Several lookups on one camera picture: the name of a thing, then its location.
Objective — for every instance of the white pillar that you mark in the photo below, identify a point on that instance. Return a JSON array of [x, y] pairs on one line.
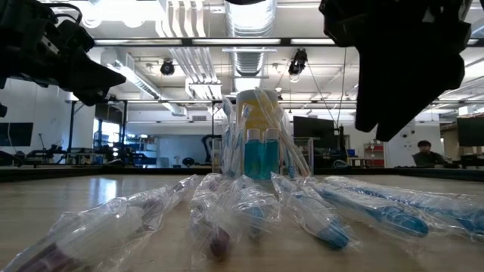
[[401, 151]]

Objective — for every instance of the person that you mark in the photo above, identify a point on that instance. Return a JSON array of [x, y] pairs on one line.
[[425, 156]]

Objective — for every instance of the black wall screen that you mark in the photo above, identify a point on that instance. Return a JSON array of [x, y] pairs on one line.
[[15, 134]]

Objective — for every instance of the yellow-label wipes canister white lid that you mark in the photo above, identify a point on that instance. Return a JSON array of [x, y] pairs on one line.
[[257, 113]]

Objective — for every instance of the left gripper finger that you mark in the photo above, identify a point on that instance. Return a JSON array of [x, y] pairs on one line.
[[87, 64], [90, 83]]

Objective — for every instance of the black hanging camera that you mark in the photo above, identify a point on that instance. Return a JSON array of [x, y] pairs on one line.
[[167, 68], [298, 62]]

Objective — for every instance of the silver ventilation duct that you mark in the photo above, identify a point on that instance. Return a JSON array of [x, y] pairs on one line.
[[249, 22]]

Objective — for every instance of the clear acrylic holder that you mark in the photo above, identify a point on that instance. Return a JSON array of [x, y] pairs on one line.
[[216, 158]]

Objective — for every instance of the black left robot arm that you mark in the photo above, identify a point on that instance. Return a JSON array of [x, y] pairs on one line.
[[11, 38]]

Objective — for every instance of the red shelf unit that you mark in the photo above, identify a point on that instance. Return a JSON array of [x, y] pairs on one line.
[[374, 158]]

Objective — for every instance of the teal mouthwash bottle white cap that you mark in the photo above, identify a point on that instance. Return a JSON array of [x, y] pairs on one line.
[[252, 158], [272, 158]]

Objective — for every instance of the black desk monitor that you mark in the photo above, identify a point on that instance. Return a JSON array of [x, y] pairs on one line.
[[314, 126], [470, 132]]

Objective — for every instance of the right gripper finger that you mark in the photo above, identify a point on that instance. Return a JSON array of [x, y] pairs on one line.
[[416, 83], [367, 90]]

